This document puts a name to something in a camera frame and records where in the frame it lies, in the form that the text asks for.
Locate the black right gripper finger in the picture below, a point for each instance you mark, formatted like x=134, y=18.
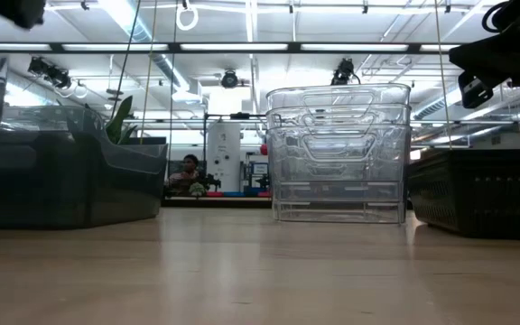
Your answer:
x=476, y=90

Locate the clear plastic basket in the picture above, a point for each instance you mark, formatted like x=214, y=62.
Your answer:
x=332, y=212
x=287, y=116
x=287, y=95

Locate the black perforated plastic basket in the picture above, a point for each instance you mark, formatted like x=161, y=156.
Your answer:
x=481, y=194

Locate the black ceiling-mounted device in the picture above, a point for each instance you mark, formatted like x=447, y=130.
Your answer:
x=343, y=72

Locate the black overhead light bar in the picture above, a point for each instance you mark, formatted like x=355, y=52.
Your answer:
x=233, y=47

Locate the person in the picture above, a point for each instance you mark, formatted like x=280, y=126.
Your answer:
x=188, y=173

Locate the white cylindrical machine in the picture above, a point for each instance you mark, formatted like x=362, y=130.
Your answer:
x=223, y=153

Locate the round black overhead camera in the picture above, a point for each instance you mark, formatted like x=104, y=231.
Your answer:
x=229, y=79

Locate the black aluminium rig frame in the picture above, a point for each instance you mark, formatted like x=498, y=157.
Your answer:
x=215, y=201

